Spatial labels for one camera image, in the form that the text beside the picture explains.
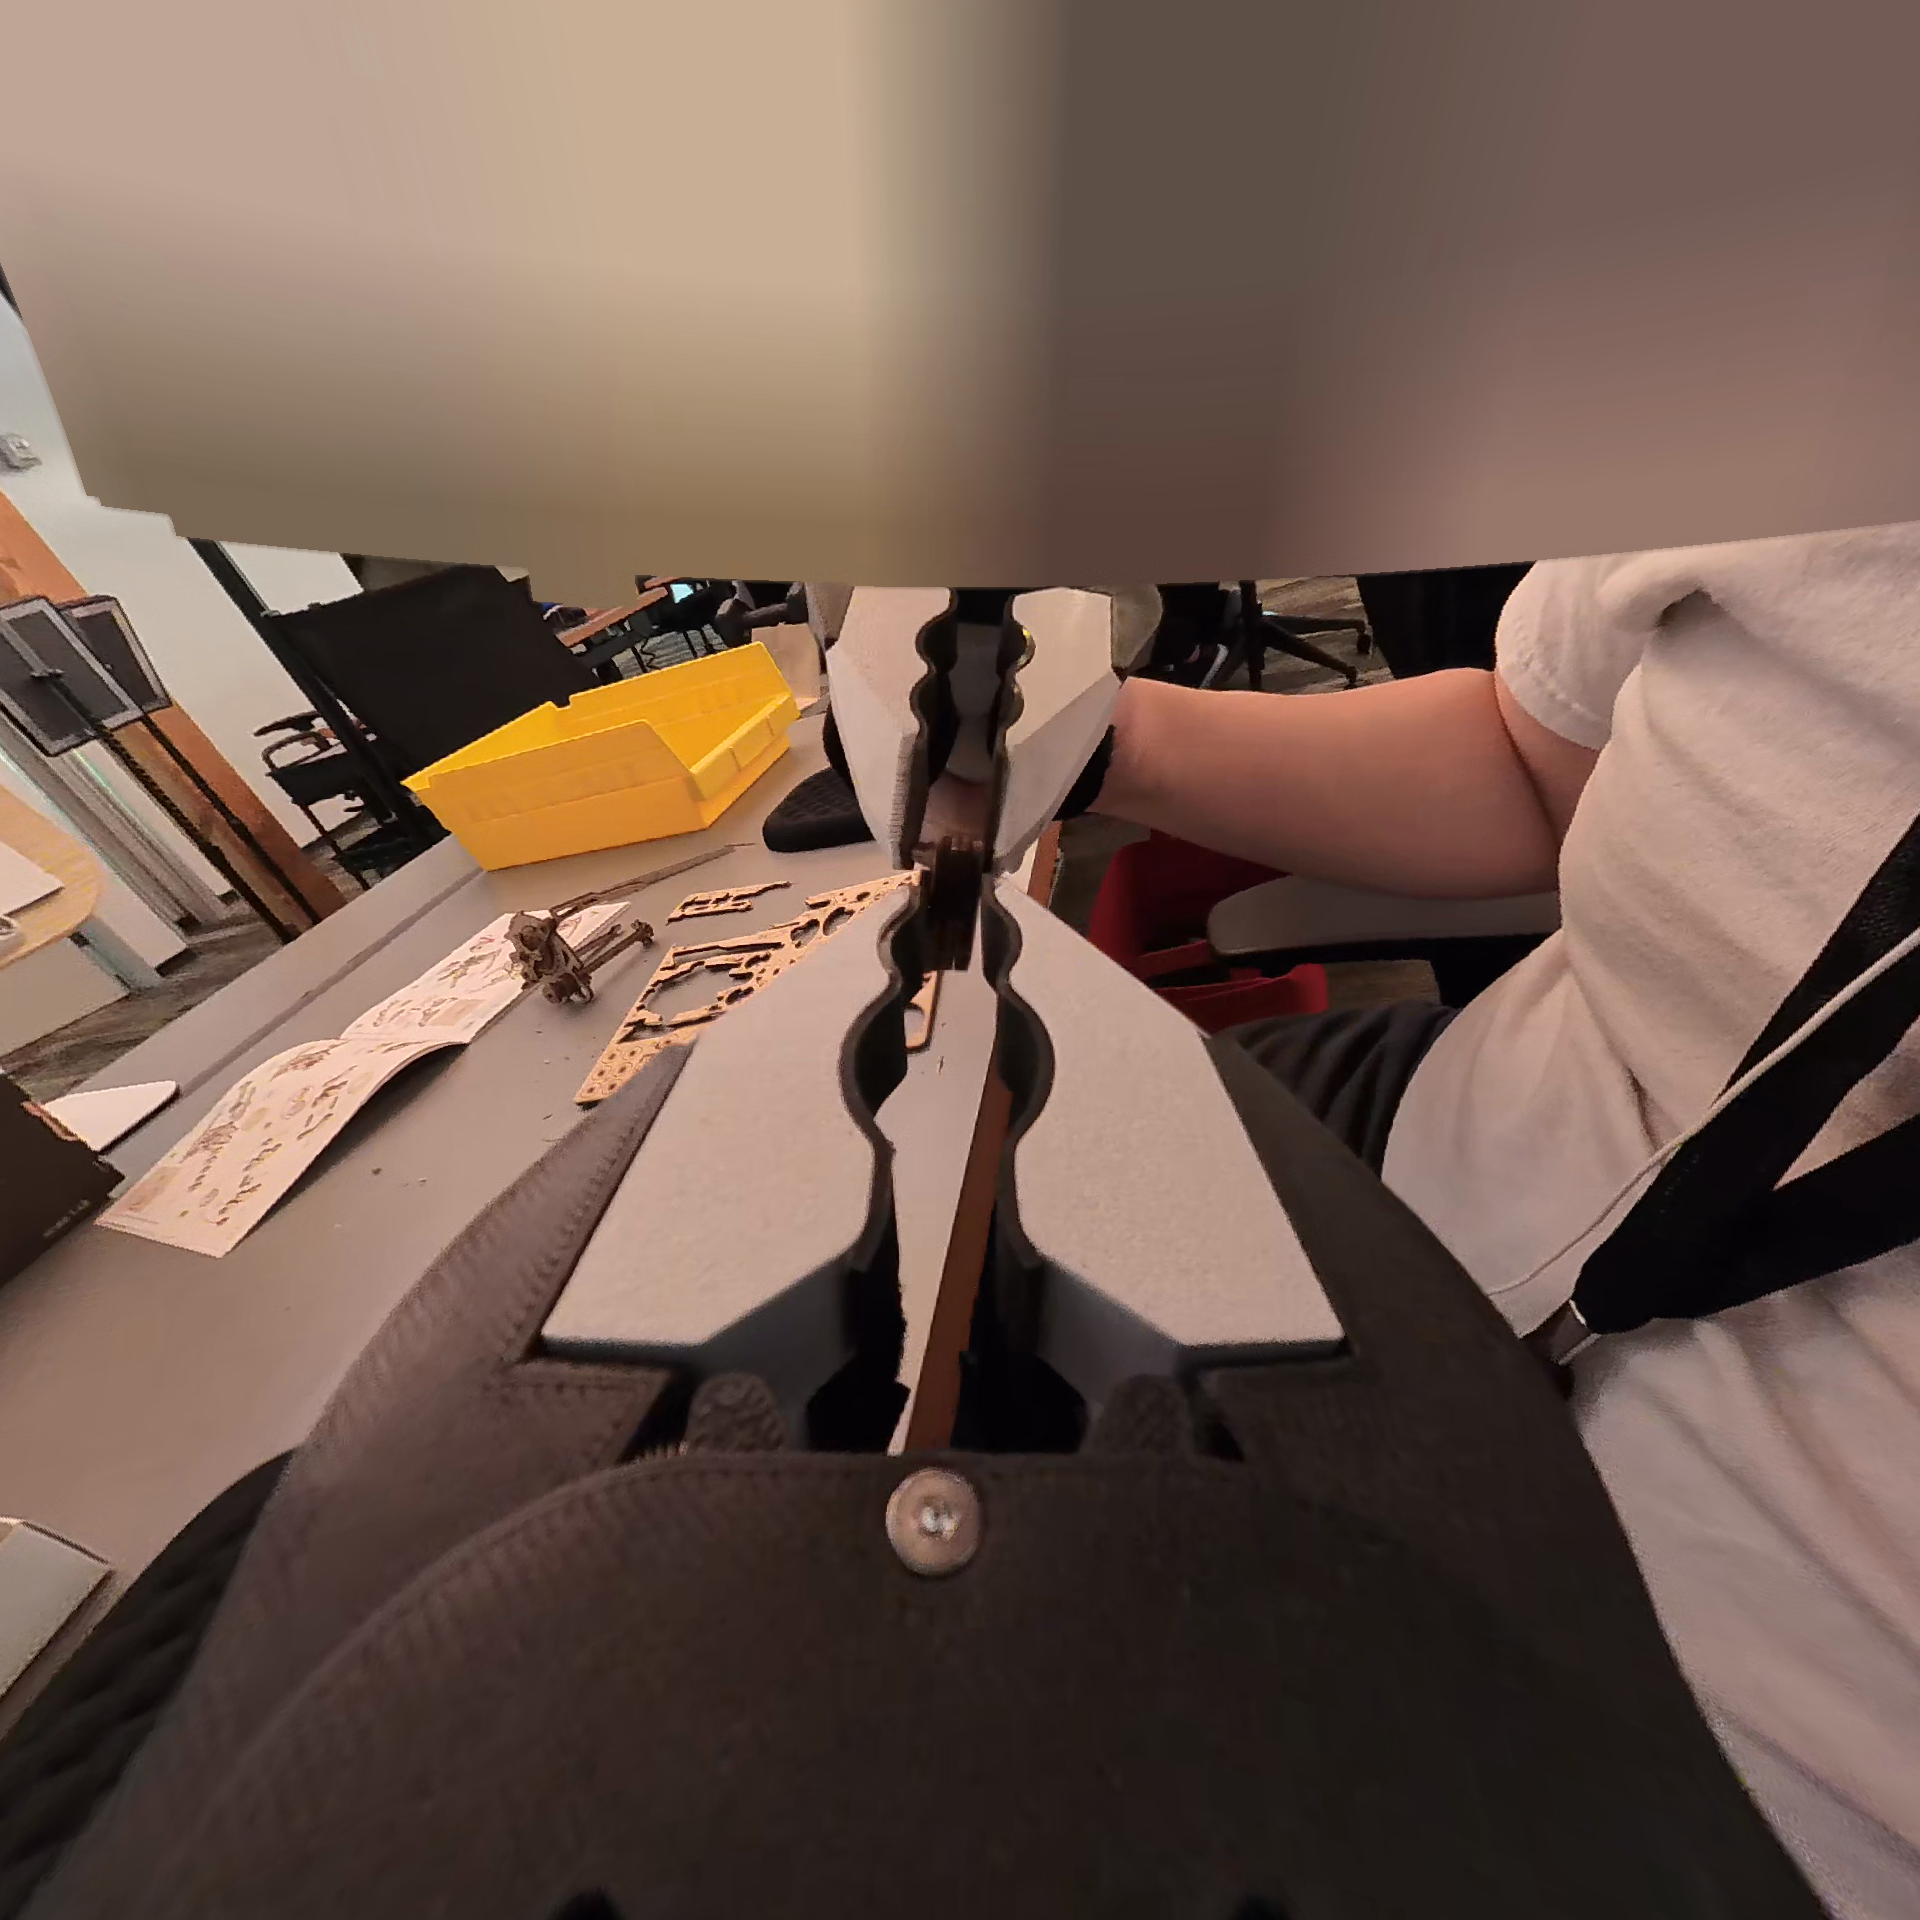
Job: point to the small wooden sheet piece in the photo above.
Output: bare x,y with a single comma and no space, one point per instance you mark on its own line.
728,902

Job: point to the framed sign on stand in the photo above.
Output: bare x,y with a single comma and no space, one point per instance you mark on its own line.
44,682
129,661

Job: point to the black office chair base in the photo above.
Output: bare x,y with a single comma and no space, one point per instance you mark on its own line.
1274,639

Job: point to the background desk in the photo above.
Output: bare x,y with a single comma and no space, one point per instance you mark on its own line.
615,615

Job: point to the person's right hand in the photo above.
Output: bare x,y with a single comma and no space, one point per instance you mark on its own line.
960,819

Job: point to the person's dark trousers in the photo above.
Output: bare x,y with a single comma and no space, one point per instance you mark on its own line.
1351,1064

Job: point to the black chair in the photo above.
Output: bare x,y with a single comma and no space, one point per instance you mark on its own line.
405,661

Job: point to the wooden cut-out sheet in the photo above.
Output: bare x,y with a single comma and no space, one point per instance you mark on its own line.
704,991

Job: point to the pale chair armrest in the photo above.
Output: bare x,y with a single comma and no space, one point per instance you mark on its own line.
1381,914

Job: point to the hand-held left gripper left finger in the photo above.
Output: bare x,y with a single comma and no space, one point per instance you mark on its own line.
720,1185

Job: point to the pale round table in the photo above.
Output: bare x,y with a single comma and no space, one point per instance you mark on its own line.
44,871

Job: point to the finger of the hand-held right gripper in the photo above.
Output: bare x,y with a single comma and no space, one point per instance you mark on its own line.
1068,721
870,704

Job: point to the person's right forearm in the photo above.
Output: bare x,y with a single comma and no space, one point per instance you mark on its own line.
1320,765

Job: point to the yellow plastic bin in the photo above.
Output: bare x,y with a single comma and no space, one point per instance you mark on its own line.
601,765

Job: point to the white flat box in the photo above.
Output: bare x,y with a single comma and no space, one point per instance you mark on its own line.
38,1604

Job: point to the black mesh wrist rest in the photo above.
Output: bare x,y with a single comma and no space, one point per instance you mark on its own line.
811,819

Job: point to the wooden model part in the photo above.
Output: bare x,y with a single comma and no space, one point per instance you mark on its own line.
969,1200
945,900

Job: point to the instruction booklet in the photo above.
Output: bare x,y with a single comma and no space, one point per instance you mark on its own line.
300,1111

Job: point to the brown wooden post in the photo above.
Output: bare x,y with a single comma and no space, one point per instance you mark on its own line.
225,795

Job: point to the white card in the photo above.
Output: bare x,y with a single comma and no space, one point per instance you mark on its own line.
112,1113

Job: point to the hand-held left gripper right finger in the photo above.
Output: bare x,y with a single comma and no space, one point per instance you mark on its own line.
1185,1185

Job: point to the thin wooden strip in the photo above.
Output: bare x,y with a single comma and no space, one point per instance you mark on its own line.
660,875

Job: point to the red plastic crate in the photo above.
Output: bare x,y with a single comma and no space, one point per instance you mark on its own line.
1185,914

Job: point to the person in white shirt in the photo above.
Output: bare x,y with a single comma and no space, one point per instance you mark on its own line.
1725,1051

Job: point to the partly built wooden model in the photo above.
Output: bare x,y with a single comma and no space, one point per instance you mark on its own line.
563,952

